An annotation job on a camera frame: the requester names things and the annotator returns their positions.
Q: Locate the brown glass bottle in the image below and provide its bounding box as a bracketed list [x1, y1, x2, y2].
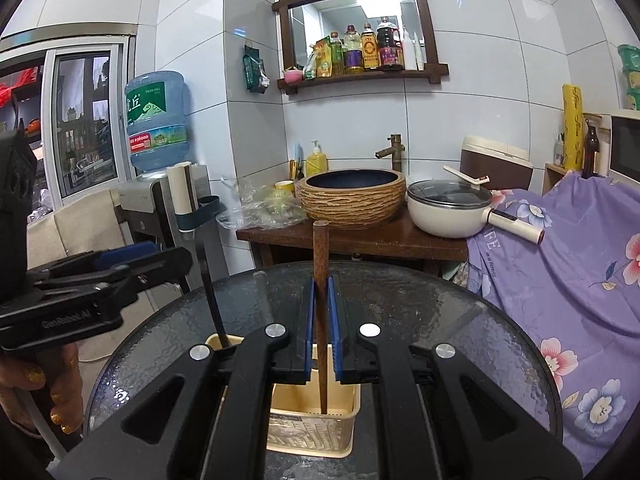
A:
[582, 120, 600, 179]

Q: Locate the wooden framed mirror shelf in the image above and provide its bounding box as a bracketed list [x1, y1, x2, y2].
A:
[272, 0, 449, 96]

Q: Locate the yellow oil bottle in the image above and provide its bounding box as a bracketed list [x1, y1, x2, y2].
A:
[361, 23, 380, 70]

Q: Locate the brown white rice cooker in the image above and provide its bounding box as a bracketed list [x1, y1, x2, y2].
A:
[460, 136, 534, 190]

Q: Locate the green hanging packet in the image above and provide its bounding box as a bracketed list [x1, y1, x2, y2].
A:
[243, 44, 270, 94]

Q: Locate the clear plastic bag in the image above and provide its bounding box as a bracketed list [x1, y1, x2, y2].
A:
[216, 177, 307, 231]

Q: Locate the beige cloth cover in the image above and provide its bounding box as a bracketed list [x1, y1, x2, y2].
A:
[27, 191, 125, 269]

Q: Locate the pink small bowl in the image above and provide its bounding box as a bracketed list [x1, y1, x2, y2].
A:
[283, 67, 304, 86]

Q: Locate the beige plastic utensil holder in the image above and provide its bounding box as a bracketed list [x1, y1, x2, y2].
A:
[204, 332, 362, 460]

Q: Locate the white electric pot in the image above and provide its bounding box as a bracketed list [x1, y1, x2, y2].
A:
[407, 166, 544, 244]

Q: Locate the round glass table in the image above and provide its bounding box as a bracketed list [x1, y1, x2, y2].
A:
[84, 261, 563, 479]

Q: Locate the yellow soap bottle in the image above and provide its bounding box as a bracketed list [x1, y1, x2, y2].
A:
[305, 140, 329, 177]

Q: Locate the left hand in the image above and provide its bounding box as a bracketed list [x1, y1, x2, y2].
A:
[1, 344, 84, 434]

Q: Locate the white microwave oven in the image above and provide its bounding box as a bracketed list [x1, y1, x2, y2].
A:
[600, 110, 640, 188]

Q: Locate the yellow roll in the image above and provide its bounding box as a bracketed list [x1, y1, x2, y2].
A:
[562, 84, 585, 171]

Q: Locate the brown wooden chopstick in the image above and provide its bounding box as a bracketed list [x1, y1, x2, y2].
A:
[312, 220, 330, 414]

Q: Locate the black chopstick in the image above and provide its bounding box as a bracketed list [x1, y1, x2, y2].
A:
[195, 240, 230, 348]

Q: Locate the water dispenser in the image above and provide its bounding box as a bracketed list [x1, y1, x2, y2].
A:
[117, 164, 229, 281]

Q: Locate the purple label bottle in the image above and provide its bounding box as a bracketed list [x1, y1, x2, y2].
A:
[344, 25, 363, 73]

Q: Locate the purple floral cloth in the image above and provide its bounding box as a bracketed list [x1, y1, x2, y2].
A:
[468, 172, 639, 474]

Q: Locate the paper cup holder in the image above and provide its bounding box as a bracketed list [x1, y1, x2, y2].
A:
[166, 162, 224, 233]

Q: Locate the blue water bottle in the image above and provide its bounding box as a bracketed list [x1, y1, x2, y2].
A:
[125, 70, 190, 174]

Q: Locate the brass faucet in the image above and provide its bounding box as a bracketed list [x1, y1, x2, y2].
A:
[374, 133, 405, 172]

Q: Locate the dark soy sauce bottle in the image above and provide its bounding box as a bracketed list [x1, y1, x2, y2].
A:
[376, 16, 404, 72]

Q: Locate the woven pattern basin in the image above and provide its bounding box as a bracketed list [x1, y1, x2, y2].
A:
[295, 169, 406, 230]

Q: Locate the window frame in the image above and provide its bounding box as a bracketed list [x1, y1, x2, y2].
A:
[1, 22, 138, 210]

